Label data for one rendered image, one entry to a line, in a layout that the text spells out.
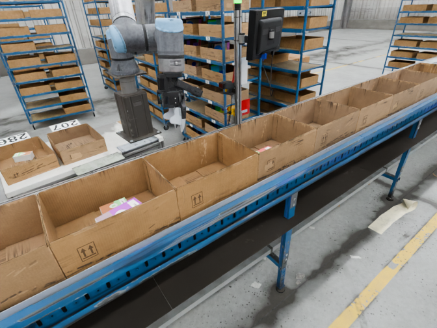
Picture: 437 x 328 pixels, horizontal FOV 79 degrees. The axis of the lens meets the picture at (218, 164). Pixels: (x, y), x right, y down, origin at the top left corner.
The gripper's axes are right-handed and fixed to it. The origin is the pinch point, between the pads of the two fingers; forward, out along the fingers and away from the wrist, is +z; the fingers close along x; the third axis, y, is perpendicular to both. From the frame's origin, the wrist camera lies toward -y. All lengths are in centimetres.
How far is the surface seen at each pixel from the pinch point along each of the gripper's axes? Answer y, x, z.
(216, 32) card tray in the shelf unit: -90, -134, -37
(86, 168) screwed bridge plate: 34, -75, 42
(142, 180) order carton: 14.9, -10.7, 25.2
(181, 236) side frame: 11.0, 24.3, 31.5
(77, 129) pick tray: 34, -127, 32
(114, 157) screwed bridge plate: 17, -79, 40
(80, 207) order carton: 40, -8, 29
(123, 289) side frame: 32, 26, 43
